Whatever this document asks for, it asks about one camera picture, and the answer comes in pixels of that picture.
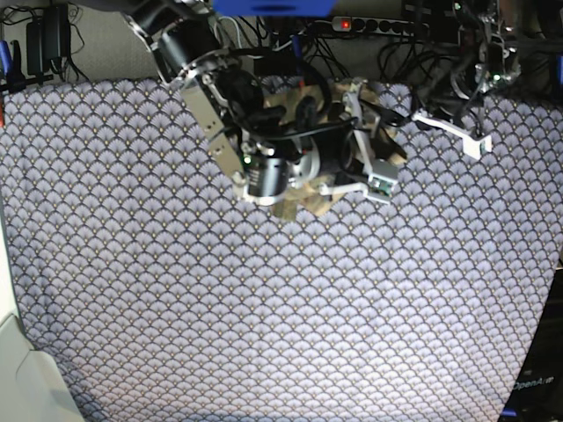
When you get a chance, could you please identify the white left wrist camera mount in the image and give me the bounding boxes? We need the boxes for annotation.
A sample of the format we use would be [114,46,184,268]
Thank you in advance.
[411,110,493,160]

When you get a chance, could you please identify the black power strip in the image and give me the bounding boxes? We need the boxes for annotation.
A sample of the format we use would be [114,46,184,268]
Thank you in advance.
[331,16,415,37]

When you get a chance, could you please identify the black power adapter box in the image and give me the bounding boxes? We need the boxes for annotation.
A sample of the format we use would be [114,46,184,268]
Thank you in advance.
[253,55,297,77]

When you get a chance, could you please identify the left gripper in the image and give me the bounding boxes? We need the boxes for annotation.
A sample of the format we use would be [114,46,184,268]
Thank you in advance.
[415,74,488,136]

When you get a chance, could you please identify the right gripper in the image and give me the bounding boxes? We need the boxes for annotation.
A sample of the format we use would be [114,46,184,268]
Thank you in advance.
[232,95,352,207]

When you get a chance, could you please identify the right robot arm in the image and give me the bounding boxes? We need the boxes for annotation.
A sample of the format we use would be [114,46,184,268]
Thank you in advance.
[124,1,357,207]

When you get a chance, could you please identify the blue fan-pattern tablecloth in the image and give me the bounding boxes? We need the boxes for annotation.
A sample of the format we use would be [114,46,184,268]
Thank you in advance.
[1,80,562,421]

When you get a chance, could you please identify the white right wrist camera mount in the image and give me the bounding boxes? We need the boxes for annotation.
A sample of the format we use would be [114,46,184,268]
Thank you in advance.
[317,80,406,204]

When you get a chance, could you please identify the black OpenArm box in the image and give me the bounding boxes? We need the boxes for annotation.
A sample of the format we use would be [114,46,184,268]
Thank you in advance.
[499,269,562,421]

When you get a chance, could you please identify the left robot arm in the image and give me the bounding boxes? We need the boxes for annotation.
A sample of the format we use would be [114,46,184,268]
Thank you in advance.
[410,1,521,137]

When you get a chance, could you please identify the camouflage T-shirt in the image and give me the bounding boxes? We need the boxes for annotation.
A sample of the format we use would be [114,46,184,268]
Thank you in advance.
[271,78,407,221]

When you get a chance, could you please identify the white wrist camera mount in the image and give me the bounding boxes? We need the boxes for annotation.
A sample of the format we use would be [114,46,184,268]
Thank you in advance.
[411,110,493,160]
[317,80,406,204]

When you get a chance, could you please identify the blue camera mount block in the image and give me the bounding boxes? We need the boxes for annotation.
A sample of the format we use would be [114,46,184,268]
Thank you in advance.
[212,0,336,17]

